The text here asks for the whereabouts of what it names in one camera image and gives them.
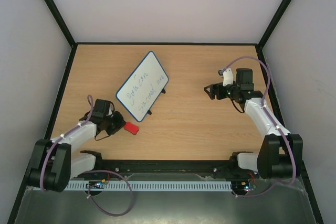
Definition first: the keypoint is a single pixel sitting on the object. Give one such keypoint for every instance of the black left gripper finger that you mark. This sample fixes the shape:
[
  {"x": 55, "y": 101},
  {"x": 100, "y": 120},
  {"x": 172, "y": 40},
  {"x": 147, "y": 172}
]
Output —
[
  {"x": 119, "y": 120},
  {"x": 113, "y": 128}
]

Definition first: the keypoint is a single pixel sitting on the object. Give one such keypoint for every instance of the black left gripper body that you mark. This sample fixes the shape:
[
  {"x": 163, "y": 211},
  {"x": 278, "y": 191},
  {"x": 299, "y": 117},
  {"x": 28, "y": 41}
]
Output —
[{"x": 109, "y": 122}]

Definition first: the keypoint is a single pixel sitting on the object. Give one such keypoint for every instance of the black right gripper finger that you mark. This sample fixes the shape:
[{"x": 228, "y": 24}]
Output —
[
  {"x": 210, "y": 87},
  {"x": 212, "y": 93}
]

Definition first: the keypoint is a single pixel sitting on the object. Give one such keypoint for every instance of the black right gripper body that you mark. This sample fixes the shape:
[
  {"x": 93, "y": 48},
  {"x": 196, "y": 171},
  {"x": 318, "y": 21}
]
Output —
[{"x": 217, "y": 89}]

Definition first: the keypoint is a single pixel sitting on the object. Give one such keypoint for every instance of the red whiteboard eraser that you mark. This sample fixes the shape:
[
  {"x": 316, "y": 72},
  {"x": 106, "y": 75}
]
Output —
[{"x": 132, "y": 128}]

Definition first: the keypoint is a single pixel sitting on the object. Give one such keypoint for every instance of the small blue-framed whiteboard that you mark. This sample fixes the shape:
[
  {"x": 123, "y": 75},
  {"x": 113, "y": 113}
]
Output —
[{"x": 143, "y": 87}]

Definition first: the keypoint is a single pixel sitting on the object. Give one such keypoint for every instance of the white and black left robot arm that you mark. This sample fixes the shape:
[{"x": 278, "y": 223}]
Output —
[{"x": 51, "y": 165}]

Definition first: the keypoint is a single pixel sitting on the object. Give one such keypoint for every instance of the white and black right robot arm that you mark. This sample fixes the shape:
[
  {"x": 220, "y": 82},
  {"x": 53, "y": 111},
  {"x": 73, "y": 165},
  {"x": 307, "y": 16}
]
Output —
[{"x": 280, "y": 154}]

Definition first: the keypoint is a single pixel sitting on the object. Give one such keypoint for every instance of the left controller circuit board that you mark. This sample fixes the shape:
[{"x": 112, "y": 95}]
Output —
[{"x": 97, "y": 184}]

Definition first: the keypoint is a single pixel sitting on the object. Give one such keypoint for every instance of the controller circuit board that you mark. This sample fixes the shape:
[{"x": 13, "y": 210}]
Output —
[
  {"x": 97, "y": 184},
  {"x": 243, "y": 187}
]

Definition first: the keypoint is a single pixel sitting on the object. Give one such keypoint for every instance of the right controller circuit board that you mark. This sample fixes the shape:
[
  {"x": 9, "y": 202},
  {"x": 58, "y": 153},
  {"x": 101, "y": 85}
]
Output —
[{"x": 243, "y": 187}]

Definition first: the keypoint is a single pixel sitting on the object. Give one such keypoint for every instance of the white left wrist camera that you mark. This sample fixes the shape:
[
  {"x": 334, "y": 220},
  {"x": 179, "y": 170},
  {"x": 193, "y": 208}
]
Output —
[{"x": 111, "y": 109}]

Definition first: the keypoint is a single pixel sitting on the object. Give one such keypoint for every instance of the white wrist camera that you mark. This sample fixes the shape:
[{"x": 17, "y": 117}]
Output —
[
  {"x": 111, "y": 109},
  {"x": 227, "y": 76}
]

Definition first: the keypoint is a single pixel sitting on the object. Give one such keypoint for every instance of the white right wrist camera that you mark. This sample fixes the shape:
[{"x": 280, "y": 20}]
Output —
[{"x": 227, "y": 76}]

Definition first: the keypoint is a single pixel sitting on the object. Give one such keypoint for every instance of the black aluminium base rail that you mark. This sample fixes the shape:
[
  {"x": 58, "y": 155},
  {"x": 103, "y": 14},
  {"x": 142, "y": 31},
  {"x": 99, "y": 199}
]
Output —
[{"x": 221, "y": 169}]

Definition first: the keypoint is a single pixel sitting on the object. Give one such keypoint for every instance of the light blue slotted cable duct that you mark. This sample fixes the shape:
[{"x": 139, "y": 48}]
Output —
[{"x": 211, "y": 186}]

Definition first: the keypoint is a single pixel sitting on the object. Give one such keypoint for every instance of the black enclosure frame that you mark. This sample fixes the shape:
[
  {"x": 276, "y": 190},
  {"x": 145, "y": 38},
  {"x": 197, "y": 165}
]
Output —
[{"x": 259, "y": 46}]

